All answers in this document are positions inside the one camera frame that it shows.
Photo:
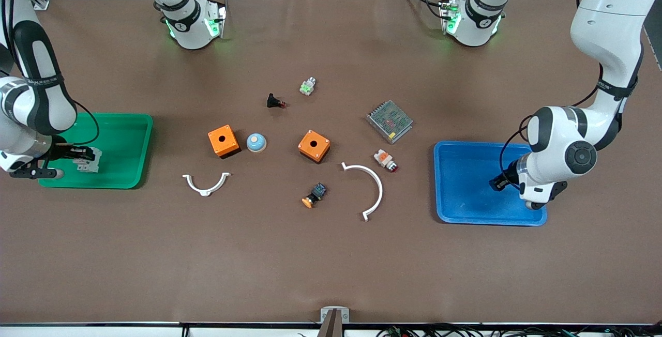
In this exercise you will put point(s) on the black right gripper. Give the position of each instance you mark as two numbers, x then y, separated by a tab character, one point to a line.
63	150

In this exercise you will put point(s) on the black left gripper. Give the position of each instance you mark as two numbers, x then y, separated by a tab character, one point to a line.
508	174

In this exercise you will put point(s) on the white red circuit breaker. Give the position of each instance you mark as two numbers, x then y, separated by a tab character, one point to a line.
90	165

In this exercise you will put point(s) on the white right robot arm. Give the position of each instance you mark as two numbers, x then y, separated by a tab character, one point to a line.
46	104

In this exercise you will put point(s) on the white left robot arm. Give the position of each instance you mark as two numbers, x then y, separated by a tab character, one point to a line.
610	16

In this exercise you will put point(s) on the blue plastic tray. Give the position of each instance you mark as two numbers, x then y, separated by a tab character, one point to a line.
465	182

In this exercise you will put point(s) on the green plastic tray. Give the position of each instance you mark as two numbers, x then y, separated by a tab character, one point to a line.
124	146

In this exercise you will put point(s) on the white orange red push button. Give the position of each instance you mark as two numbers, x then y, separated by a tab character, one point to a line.
384	158

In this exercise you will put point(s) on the silver mesh power supply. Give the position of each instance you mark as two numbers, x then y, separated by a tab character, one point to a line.
390	121

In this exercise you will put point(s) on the orange button box with hole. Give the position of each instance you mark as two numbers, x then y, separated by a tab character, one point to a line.
230	143
320	148

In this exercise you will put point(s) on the blue white dome button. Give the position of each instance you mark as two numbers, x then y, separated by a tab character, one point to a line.
256	142

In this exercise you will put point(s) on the black push button orange head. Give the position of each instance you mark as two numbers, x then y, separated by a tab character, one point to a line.
316	192

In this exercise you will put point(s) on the black red indicator lamp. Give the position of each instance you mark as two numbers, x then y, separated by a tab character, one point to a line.
273	101

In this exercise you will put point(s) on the large white curved bracket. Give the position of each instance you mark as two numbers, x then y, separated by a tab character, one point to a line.
380	187

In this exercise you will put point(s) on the small white curved bracket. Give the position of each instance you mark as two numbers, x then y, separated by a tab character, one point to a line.
206	191

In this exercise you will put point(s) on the white switch with green light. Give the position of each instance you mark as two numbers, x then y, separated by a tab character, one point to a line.
307	86

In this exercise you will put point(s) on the grey metal bracket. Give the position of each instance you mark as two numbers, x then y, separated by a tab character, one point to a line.
326	312

